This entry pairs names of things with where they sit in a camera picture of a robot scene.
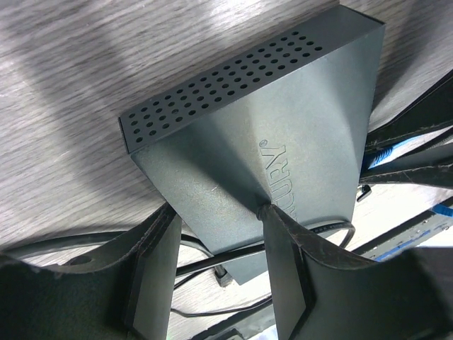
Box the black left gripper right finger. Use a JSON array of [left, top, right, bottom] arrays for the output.
[[258, 205, 452, 339]]

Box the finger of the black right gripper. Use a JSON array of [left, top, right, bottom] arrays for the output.
[[365, 72, 452, 151], [359, 143, 452, 188]]

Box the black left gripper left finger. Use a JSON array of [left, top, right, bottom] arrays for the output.
[[1, 205, 182, 339]]

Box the black network switch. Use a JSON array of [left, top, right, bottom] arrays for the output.
[[117, 4, 386, 287]]

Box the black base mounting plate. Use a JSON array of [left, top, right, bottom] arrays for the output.
[[189, 210, 452, 339]]

